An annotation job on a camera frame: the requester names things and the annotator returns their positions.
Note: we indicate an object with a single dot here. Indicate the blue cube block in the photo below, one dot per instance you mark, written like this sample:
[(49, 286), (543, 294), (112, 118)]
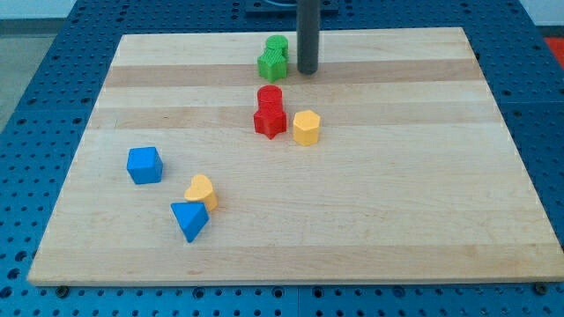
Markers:
[(144, 165)]

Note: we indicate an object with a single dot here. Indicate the yellow heart block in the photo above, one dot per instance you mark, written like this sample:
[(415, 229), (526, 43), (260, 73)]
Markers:
[(201, 190)]

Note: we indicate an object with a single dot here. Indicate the blue triangle block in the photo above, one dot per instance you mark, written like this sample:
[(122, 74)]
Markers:
[(191, 217)]

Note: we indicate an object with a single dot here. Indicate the red cylinder block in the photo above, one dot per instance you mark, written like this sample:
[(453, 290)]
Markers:
[(269, 97)]

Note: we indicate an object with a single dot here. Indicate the green cylinder block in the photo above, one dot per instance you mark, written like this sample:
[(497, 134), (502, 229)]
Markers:
[(278, 42)]

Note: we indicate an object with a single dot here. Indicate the light wooden board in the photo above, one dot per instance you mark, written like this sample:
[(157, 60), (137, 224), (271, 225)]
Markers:
[(415, 178)]

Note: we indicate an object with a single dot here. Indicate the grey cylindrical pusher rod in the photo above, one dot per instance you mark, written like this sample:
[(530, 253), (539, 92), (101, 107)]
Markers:
[(308, 30)]

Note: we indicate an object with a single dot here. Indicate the red star block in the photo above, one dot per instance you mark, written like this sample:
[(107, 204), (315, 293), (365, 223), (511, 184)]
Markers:
[(270, 121)]

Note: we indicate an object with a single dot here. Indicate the green star block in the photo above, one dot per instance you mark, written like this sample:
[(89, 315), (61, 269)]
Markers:
[(272, 65)]

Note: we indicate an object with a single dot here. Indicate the yellow hexagon block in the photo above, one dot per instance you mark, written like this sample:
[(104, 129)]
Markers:
[(306, 127)]

